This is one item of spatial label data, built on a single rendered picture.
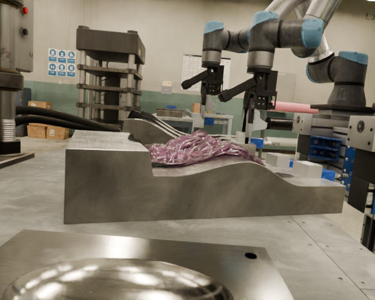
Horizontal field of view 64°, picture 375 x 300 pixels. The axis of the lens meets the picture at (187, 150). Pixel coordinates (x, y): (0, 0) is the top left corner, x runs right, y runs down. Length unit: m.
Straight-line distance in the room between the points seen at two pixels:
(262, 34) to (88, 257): 0.79
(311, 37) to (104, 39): 4.29
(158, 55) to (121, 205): 7.12
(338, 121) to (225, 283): 1.24
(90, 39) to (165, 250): 4.85
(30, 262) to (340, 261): 0.36
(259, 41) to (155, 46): 6.70
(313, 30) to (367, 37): 8.05
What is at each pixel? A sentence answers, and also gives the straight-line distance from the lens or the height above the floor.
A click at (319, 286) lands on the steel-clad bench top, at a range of 0.38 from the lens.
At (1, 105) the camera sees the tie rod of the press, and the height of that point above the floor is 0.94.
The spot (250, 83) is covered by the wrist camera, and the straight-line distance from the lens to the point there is 0.90.
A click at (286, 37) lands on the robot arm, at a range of 0.91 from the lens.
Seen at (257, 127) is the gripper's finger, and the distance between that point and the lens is 0.89.
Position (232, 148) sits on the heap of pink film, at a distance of 0.56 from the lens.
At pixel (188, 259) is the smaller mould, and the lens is 0.23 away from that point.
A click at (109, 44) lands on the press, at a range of 4.96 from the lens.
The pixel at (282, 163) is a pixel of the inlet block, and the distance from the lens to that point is 0.76.
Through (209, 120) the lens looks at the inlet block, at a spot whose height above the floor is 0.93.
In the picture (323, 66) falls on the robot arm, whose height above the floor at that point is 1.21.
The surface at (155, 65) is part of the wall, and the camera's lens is 7.50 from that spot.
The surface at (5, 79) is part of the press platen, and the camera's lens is 1.05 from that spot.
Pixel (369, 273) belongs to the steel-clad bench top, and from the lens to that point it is 0.45.
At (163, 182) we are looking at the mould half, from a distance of 0.47.
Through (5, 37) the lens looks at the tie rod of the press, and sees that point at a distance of 1.09.
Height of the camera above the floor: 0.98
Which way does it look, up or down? 8 degrees down
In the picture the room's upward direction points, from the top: 5 degrees clockwise
